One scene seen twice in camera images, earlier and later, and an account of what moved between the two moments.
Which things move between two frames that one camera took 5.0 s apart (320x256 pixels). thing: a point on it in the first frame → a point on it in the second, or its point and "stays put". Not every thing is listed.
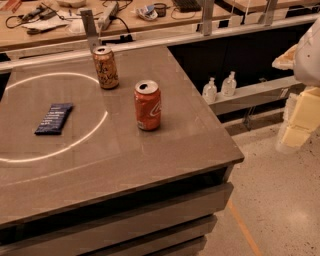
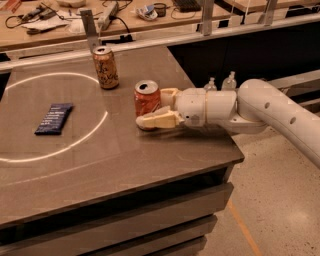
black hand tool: (39, 12) stays put
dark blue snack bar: (54, 119) stays put
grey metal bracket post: (89, 25) stays put
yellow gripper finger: (305, 118) → (161, 118)
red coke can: (147, 105) stays put
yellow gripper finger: (286, 60) → (167, 97)
